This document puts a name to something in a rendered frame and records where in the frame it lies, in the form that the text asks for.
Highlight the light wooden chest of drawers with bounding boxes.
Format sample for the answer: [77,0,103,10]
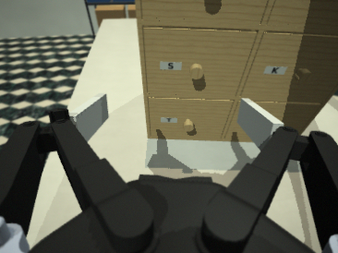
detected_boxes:
[135,0,338,142]

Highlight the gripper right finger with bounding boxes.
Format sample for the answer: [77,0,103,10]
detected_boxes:
[201,98,338,253]

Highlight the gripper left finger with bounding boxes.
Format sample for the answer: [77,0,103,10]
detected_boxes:
[0,93,153,253]

